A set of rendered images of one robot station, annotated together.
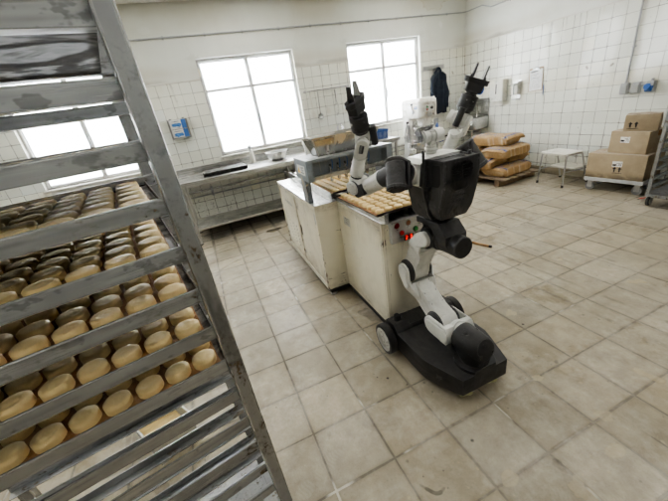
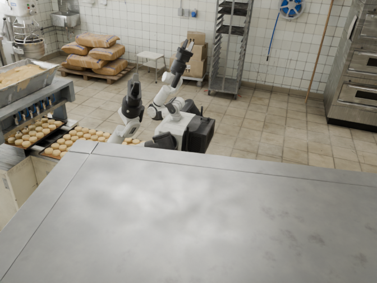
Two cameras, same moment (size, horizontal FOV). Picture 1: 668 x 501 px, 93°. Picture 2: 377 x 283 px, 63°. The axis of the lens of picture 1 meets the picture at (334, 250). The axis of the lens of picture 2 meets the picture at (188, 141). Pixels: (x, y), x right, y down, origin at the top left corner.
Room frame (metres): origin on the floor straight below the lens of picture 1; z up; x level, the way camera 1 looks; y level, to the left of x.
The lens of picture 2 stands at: (0.63, 0.67, 2.04)
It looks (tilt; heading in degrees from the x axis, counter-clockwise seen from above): 32 degrees down; 305
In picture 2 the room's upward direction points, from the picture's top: 4 degrees clockwise
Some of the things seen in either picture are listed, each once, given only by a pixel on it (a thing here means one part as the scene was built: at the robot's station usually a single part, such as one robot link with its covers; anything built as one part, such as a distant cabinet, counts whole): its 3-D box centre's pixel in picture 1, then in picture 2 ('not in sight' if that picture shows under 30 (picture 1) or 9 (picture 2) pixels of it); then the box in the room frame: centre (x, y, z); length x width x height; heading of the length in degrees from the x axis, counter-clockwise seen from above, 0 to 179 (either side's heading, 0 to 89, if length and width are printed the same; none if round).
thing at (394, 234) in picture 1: (407, 228); not in sight; (1.80, -0.46, 0.77); 0.24 x 0.04 x 0.14; 108
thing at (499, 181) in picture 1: (490, 173); (96, 70); (5.26, -2.83, 0.06); 1.20 x 0.80 x 0.11; 21
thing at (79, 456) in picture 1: (135, 424); not in sight; (0.75, 0.72, 0.69); 0.64 x 0.03 x 0.03; 120
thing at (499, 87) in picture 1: (475, 115); (67, 13); (6.16, -2.97, 0.93); 0.99 x 0.38 x 1.09; 19
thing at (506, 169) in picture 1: (507, 167); (111, 65); (4.98, -2.95, 0.19); 0.72 x 0.42 x 0.15; 113
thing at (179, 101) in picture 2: (431, 138); (176, 107); (1.57, -0.55, 1.30); 0.10 x 0.07 x 0.09; 109
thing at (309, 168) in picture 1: (344, 171); (23, 116); (2.62, -0.19, 1.01); 0.72 x 0.33 x 0.34; 108
